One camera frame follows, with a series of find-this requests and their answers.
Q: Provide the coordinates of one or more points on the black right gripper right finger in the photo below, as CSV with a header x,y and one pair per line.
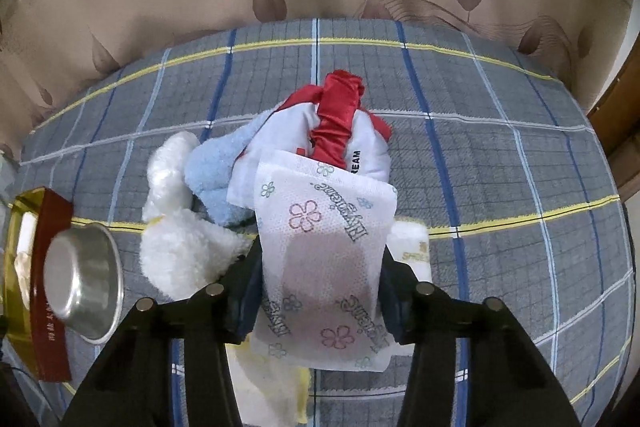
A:
x,y
395,295

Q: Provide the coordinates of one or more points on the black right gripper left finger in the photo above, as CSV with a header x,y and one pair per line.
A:
x,y
243,288

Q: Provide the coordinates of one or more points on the floral printed tissue pack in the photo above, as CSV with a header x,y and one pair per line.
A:
x,y
323,234

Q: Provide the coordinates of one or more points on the red white satin eye mask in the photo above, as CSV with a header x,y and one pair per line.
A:
x,y
326,124

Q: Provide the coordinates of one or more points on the white towel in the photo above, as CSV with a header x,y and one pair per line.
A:
x,y
409,243

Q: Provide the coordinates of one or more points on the white fluffy plush slipper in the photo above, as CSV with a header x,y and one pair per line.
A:
x,y
181,253

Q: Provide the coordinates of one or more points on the white yellow cloth stack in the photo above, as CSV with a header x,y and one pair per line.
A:
x,y
268,392

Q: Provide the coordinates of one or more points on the white fluffy plush sock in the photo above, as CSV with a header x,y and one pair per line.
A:
x,y
168,191

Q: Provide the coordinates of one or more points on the light blue fluffy towel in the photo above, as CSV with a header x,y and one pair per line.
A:
x,y
209,168

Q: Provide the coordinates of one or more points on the steel bowl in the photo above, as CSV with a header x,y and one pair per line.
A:
x,y
83,281

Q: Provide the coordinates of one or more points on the grey plaid bed sheet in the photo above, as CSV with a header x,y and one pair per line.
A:
x,y
488,150

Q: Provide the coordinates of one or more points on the red gold gift box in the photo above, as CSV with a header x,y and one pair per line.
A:
x,y
35,333

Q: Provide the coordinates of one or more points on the brown wooden door frame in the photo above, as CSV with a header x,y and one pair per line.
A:
x,y
616,121

